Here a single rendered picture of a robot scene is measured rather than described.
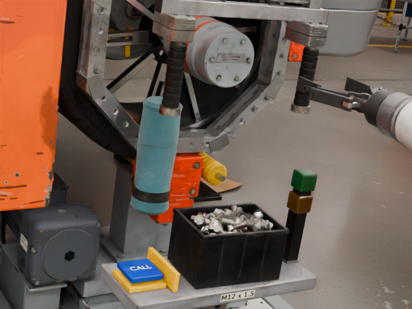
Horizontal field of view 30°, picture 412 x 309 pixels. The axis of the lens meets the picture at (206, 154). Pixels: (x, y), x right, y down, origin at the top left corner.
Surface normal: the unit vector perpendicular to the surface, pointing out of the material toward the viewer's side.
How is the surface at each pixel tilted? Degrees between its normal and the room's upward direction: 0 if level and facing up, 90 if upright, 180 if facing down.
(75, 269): 90
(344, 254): 0
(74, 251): 90
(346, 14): 90
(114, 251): 0
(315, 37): 90
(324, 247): 0
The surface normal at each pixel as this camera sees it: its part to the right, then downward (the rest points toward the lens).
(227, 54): 0.50, 0.34
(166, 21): -0.85, 0.04
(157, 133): -0.02, 0.28
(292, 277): 0.15, -0.94
